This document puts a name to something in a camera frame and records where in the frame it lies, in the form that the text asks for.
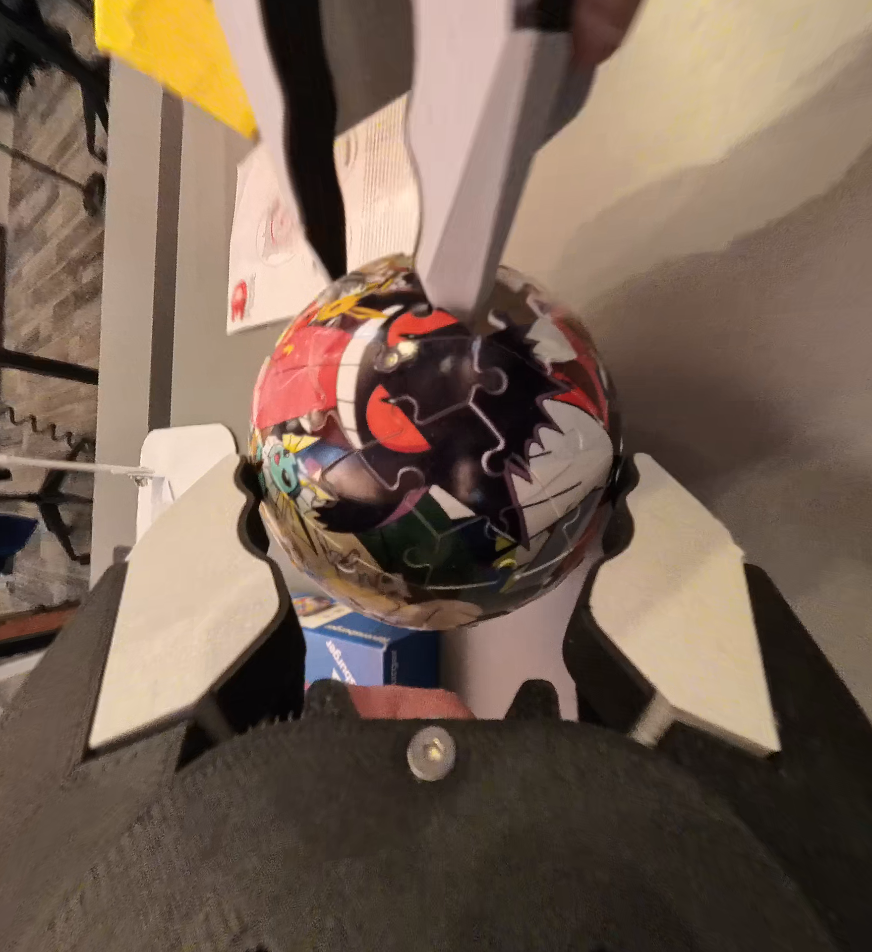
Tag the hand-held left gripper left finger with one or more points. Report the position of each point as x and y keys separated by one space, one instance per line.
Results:
x=183 y=617

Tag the person's right hand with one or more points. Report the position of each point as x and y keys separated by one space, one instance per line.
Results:
x=599 y=30

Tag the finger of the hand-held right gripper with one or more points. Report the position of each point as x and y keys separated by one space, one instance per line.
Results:
x=473 y=149
x=246 y=44

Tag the colourful puzzle ball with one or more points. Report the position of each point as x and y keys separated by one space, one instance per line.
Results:
x=443 y=446

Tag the white instruction leaflet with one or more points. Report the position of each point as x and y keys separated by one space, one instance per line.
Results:
x=272 y=223

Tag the blue puzzle box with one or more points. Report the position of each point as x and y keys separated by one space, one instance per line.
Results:
x=354 y=654

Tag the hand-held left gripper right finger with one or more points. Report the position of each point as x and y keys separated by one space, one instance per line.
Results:
x=681 y=625

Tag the yellow plastic bin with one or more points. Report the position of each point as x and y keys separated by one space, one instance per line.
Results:
x=175 y=52

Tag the person's left hand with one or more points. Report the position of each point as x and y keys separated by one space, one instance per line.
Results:
x=406 y=705

